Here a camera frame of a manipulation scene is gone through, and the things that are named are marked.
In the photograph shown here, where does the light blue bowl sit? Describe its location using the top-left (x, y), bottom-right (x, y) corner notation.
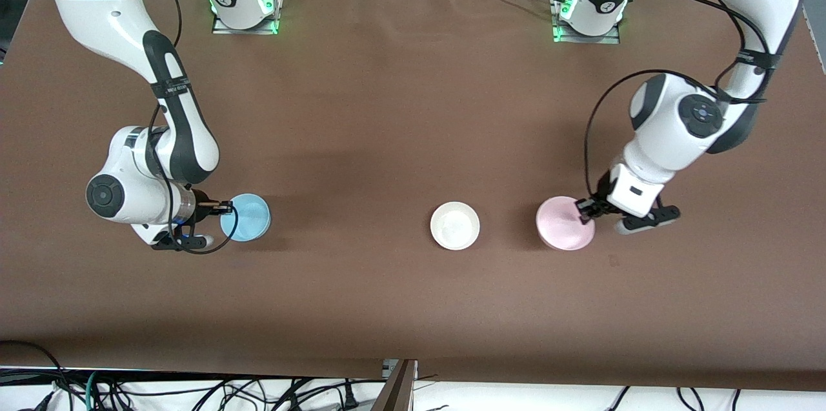
top-left (221, 194), bottom-right (272, 243)

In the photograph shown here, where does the pink bowl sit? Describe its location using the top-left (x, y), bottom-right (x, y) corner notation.
top-left (536, 196), bottom-right (596, 251)

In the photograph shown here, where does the white bowl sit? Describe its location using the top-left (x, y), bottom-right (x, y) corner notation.
top-left (430, 201), bottom-right (481, 251)

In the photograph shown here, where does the brown table cover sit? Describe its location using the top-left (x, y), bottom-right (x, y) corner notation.
top-left (0, 0), bottom-right (826, 392)

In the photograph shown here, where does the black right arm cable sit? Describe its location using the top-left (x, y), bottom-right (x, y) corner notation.
top-left (139, 0), bottom-right (241, 256)

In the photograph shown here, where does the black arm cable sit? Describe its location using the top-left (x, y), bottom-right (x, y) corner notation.
top-left (583, 0), bottom-right (775, 205)
top-left (139, 0), bottom-right (241, 256)

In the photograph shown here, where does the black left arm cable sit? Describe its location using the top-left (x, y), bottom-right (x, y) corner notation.
top-left (583, 0), bottom-right (775, 205)

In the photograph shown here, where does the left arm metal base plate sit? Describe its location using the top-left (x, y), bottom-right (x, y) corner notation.
top-left (552, 0), bottom-right (621, 45)

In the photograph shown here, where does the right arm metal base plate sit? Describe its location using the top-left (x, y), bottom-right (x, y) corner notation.
top-left (212, 0), bottom-right (280, 35)

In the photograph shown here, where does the green cable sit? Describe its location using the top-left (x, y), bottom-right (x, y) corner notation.
top-left (84, 371), bottom-right (104, 411)

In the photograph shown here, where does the thick black looped cable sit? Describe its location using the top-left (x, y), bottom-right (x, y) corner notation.
top-left (0, 340), bottom-right (68, 396)

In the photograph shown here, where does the black cable with plug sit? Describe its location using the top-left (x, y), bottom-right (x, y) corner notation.
top-left (271, 380), bottom-right (360, 411)

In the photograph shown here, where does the aluminium frame profile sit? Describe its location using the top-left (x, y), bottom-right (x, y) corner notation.
top-left (373, 359), bottom-right (418, 411)

